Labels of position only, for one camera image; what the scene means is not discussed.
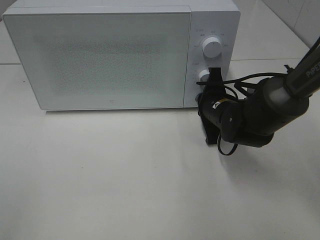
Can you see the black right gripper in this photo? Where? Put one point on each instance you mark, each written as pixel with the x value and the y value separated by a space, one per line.
pixel 211 96

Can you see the white dial knob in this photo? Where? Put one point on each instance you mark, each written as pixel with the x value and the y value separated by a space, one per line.
pixel 203 75
pixel 212 47

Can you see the white microwave door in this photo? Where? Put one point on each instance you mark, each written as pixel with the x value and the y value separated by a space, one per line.
pixel 103 61

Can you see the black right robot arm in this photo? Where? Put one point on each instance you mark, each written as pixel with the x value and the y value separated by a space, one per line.
pixel 249 110

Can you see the white rear table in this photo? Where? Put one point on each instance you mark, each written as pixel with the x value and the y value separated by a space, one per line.
pixel 262 35

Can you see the white microwave oven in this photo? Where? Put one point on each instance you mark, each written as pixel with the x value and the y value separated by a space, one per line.
pixel 208 18

